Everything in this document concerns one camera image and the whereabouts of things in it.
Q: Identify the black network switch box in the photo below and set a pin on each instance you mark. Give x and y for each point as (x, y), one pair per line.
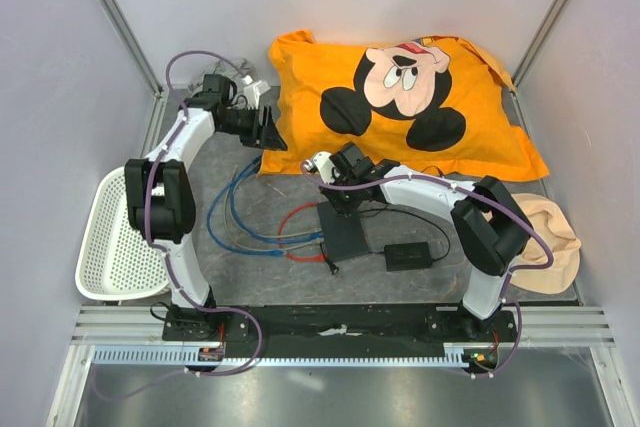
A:
(344, 236)

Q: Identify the white perforated plastic basket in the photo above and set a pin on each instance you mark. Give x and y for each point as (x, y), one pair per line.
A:
(115, 263)

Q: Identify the grey crumpled cloth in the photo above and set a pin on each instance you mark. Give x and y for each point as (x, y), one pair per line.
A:
(243, 67)

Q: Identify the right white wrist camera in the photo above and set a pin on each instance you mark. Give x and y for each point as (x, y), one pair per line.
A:
(320, 163)

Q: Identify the grey slotted cable duct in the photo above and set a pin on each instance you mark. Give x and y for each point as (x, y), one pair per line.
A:
(193, 356)

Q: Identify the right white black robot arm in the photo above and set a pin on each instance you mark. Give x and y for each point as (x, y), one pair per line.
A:
(490, 226)

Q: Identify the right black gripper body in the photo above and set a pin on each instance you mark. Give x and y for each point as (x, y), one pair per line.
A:
(343, 195)

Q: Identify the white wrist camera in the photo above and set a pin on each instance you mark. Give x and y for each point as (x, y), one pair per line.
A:
(253, 90)
(320, 163)

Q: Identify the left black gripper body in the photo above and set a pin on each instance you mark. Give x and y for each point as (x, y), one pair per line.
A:
(245, 125)

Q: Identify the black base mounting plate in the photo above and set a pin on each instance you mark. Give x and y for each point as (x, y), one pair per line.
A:
(446, 323)

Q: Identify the orange Mickey Mouse pillow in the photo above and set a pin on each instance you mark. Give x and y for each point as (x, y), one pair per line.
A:
(431, 103)

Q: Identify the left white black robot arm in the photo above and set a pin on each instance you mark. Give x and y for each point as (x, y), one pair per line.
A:
(159, 197)

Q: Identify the black power adapter brick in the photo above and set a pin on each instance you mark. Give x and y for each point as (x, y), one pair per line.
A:
(407, 256)

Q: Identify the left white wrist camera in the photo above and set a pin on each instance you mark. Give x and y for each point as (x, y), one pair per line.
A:
(253, 90)

